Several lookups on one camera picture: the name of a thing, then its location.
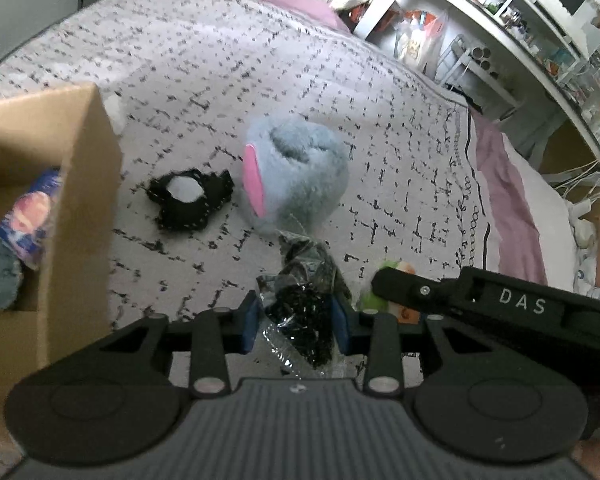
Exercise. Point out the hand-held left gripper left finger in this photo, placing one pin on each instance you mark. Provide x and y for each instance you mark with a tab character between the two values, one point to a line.
249	322

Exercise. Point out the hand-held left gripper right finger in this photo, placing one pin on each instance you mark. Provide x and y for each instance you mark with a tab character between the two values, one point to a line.
341	329

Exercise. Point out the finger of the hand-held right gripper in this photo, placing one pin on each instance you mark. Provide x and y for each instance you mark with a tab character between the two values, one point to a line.
411	290

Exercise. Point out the green and orange plush toy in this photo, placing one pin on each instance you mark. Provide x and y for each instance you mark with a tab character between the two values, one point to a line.
371	301

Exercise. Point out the clear bag with black contents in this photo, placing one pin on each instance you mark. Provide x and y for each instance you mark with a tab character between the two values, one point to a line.
302	300

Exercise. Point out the cardboard box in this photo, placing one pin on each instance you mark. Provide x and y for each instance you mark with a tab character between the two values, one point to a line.
70	240

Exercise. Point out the colourful printed soft packet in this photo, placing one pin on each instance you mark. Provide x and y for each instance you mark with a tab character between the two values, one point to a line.
27	215

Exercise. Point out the white duvet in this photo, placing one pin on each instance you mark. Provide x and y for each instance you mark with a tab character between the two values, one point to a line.
555	210

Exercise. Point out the black and white fabric toy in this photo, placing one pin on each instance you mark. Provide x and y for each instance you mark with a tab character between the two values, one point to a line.
215	190

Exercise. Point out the blue plush toy pink ear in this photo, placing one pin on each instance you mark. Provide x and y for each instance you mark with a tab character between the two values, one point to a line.
300	170

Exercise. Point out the clear plastic bag with toys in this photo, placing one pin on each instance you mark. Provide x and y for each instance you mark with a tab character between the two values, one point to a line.
422	40

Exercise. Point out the white black-patterned blanket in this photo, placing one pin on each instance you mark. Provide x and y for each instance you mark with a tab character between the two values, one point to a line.
205	65

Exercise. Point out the white shelf unit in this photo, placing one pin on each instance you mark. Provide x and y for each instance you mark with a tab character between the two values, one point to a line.
485	20

